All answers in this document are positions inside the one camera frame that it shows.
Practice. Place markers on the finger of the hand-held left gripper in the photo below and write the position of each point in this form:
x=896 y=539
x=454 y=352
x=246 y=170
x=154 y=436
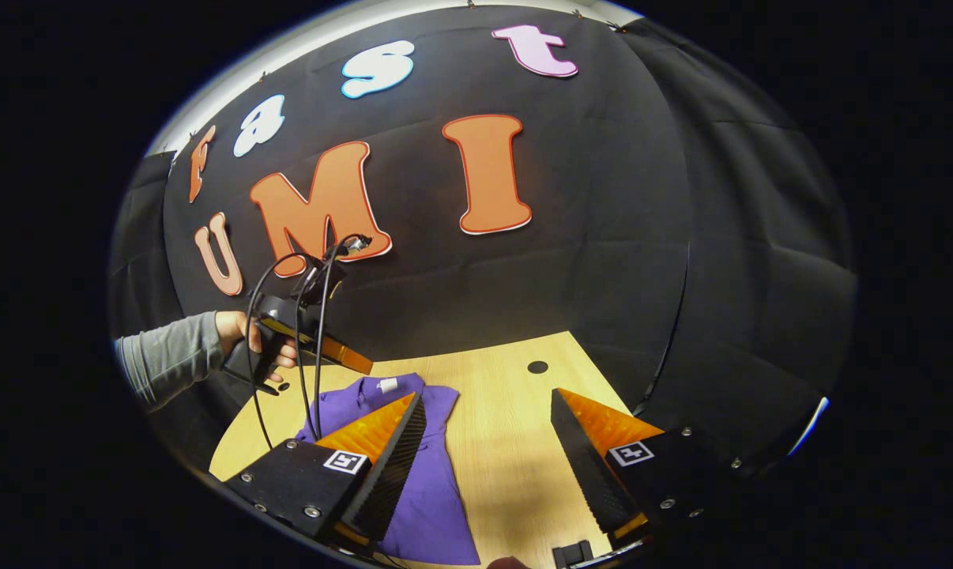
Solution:
x=346 y=357

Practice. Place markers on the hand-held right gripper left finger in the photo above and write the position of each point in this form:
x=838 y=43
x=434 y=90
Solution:
x=397 y=466

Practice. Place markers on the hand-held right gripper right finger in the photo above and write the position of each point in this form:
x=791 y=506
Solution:
x=583 y=466

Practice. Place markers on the purple shirt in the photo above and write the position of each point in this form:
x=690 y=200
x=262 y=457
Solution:
x=433 y=506

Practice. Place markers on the black backdrop cloth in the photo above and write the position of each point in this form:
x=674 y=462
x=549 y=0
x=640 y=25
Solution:
x=603 y=261

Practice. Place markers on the black bracket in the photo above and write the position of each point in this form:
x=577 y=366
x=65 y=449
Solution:
x=571 y=555

